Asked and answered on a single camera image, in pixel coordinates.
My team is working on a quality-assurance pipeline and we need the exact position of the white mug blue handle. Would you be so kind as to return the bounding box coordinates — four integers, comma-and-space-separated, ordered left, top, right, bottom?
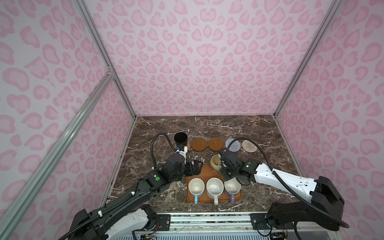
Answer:
188, 178, 205, 205

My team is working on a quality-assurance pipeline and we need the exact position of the left diagonal aluminium strut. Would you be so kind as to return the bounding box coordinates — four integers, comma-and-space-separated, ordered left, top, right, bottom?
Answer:
1, 73, 115, 240

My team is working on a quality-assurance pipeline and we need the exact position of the grey round coaster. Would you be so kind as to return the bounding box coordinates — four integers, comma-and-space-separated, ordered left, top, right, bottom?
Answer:
225, 139, 241, 153

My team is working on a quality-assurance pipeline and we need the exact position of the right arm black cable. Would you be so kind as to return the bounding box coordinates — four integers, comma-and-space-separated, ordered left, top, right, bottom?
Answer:
226, 137, 350, 229

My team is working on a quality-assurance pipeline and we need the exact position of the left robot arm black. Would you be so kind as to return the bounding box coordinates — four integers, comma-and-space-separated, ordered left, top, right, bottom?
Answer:
60, 151, 204, 240

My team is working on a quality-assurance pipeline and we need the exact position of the white mug purple handle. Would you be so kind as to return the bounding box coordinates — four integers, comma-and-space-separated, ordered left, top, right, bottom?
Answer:
224, 178, 242, 204

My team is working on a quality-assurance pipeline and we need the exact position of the black mug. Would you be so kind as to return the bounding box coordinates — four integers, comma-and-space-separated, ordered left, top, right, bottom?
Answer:
174, 132, 188, 147

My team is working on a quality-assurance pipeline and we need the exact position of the left corner aluminium post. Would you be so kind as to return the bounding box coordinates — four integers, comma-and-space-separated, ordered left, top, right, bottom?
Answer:
73, 0, 137, 120

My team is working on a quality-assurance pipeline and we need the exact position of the corner aluminium post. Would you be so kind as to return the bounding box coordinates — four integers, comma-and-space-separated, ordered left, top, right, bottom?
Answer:
274, 0, 344, 119
73, 0, 137, 120

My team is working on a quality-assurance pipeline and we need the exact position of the aluminium front rail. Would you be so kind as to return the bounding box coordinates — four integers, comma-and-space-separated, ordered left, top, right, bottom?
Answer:
80, 210, 343, 240

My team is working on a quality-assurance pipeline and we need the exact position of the right corner aluminium post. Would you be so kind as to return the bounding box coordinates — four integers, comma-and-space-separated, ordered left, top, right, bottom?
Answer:
274, 0, 344, 119

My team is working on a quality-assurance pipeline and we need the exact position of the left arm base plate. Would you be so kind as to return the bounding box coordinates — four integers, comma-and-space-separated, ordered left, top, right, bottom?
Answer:
143, 214, 171, 232

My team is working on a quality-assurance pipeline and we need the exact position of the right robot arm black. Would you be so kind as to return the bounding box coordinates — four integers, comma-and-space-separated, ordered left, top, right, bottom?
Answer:
220, 151, 349, 231

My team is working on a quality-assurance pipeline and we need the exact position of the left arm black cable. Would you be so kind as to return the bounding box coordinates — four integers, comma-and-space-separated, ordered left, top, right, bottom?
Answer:
150, 132, 177, 169

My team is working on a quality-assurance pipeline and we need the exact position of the beige woven coaster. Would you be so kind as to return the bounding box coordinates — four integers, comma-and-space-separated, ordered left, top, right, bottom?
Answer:
242, 140, 258, 153

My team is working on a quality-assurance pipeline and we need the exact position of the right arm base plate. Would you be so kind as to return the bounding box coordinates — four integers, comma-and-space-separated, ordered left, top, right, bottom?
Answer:
250, 213, 271, 231

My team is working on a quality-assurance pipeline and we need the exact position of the cream yellow mug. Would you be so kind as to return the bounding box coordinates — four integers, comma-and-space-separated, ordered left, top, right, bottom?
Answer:
210, 154, 222, 174

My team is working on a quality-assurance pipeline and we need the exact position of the orange serving tray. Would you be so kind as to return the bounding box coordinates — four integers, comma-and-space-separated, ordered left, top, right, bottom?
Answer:
187, 164, 243, 205

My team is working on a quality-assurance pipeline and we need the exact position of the brown coaster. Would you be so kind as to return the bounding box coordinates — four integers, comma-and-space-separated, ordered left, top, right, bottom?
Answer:
208, 138, 225, 152
191, 138, 208, 152

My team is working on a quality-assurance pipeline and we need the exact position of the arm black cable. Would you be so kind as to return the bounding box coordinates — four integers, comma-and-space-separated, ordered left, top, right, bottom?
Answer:
150, 132, 177, 169
226, 137, 350, 229

